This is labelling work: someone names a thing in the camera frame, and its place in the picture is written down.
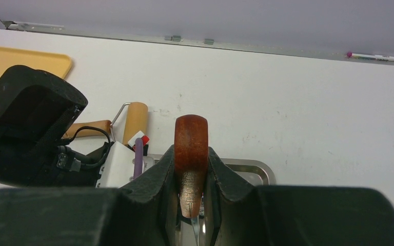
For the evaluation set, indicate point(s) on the scraper with red handle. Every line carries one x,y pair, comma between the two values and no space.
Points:
191,165

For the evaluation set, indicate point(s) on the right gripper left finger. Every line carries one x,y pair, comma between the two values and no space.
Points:
143,212

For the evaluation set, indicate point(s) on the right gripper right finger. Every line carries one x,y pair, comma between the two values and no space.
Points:
239,213

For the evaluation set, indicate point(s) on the wooden rolling pin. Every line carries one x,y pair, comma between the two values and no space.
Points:
130,122

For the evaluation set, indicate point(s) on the yellow plastic tray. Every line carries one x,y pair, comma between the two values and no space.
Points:
57,64

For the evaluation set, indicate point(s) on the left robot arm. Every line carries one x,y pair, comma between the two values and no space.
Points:
36,110

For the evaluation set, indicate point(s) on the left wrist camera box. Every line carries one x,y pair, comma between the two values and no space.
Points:
118,169

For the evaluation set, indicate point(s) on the white marker pen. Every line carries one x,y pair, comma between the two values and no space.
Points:
370,57

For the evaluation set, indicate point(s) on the stainless steel tray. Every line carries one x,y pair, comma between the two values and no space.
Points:
254,171

